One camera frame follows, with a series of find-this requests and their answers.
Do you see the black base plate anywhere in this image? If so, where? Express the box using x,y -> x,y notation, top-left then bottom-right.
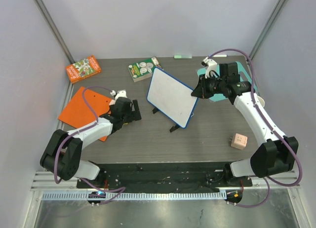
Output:
90,162 -> 252,190

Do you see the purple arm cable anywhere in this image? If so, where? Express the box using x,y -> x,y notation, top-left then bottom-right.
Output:
53,86 -> 126,204
207,49 -> 303,208

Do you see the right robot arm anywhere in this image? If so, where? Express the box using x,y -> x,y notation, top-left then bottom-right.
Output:
191,58 -> 299,186

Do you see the teal cutting board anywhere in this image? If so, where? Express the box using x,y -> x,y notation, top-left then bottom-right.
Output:
192,59 -> 252,104

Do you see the blue-framed whiteboard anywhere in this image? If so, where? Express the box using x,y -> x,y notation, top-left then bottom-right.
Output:
147,68 -> 198,128

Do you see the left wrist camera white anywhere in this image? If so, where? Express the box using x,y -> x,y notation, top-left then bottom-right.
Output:
110,90 -> 127,100

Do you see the white paper cup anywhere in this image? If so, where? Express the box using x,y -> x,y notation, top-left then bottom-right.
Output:
257,96 -> 265,107

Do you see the blue marker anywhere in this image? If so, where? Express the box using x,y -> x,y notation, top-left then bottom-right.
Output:
212,54 -> 227,58

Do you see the aluminium front rail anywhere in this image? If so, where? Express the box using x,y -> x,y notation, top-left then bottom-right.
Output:
31,168 -> 302,201

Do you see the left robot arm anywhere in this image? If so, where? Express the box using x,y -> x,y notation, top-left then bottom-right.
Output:
40,97 -> 141,188

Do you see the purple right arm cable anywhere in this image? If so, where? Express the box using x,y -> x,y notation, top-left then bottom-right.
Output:
207,49 -> 303,208

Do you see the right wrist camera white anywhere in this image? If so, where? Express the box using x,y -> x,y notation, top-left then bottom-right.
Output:
201,57 -> 218,78

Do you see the green illustrated book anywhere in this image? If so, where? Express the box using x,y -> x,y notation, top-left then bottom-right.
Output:
128,57 -> 163,82

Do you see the black whiteboard stand foot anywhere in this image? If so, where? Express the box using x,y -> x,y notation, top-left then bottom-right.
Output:
152,107 -> 159,114

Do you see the orange illustrated book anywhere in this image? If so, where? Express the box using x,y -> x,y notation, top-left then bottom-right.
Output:
66,55 -> 102,84

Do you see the green marker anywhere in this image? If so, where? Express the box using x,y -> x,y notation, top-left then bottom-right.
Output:
174,55 -> 192,59

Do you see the orange folder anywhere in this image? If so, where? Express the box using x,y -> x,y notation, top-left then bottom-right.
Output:
58,87 -> 112,129

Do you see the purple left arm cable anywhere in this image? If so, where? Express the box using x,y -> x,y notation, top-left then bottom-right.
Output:
53,86 -> 126,204

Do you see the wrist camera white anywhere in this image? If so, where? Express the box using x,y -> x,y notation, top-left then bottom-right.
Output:
201,57 -> 218,78
110,90 -> 127,100

